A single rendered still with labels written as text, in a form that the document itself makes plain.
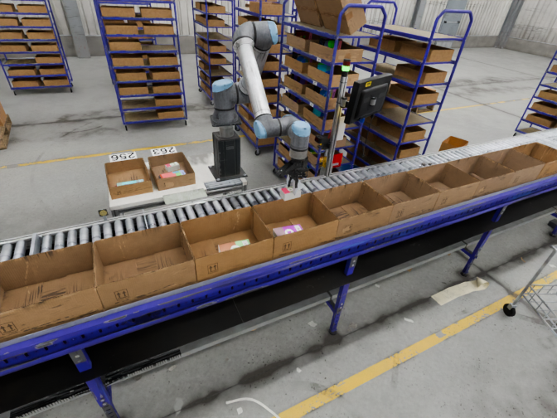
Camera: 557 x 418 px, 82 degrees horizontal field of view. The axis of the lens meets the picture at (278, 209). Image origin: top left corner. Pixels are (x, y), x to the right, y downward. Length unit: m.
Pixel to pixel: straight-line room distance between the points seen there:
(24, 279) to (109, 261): 0.34
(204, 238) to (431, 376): 1.76
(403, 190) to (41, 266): 2.17
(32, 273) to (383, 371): 2.09
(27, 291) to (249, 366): 1.33
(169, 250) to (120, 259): 0.23
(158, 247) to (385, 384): 1.66
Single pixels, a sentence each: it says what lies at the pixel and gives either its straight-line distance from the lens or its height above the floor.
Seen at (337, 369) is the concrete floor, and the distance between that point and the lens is 2.41.
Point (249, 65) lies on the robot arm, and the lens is 1.79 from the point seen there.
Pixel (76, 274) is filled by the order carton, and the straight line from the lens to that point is 1.81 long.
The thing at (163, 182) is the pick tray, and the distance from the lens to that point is 2.50.
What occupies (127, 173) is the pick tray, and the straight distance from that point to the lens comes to 2.79.
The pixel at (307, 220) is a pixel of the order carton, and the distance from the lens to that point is 1.97.
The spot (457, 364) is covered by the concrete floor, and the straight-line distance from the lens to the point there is 2.75.
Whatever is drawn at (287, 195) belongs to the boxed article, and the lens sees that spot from 1.70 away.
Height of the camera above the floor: 2.08
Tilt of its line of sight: 36 degrees down
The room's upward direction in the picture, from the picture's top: 5 degrees clockwise
